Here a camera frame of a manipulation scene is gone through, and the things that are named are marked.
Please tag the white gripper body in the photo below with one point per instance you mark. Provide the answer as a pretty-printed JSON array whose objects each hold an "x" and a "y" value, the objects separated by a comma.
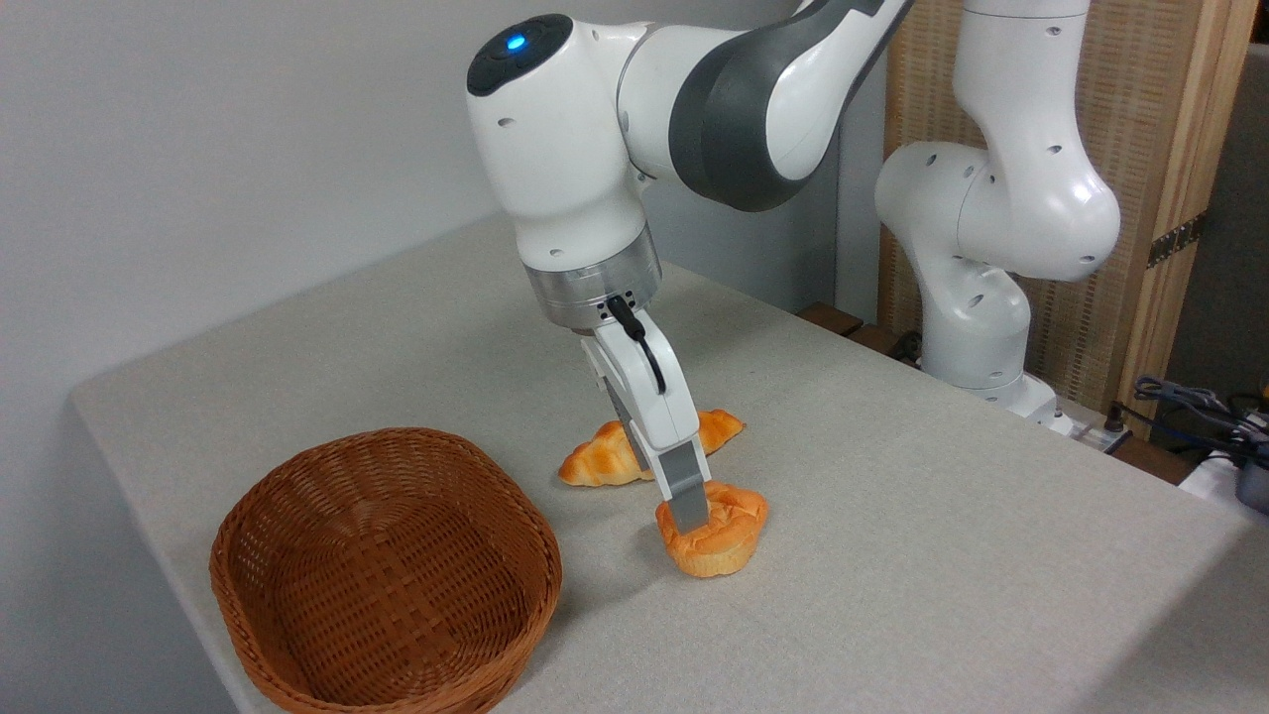
[{"x": 659, "y": 407}]

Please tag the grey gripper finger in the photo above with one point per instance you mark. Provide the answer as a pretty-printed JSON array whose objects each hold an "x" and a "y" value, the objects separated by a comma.
[
  {"x": 686, "y": 491},
  {"x": 623, "y": 412}
]

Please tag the round orange bread roll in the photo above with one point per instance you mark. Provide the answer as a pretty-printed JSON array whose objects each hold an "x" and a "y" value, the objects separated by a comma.
[{"x": 719, "y": 550}]

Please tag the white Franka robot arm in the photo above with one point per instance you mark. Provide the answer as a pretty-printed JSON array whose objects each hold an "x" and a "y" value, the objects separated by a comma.
[{"x": 555, "y": 149}]

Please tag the long braided bread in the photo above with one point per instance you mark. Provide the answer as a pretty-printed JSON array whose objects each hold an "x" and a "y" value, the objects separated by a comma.
[{"x": 595, "y": 461}]

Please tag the brown wicker basket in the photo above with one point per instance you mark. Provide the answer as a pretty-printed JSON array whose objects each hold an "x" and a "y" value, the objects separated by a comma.
[{"x": 297, "y": 516}]

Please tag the metal screen hinge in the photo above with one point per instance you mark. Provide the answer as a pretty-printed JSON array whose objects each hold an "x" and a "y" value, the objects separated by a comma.
[{"x": 1175, "y": 241}]

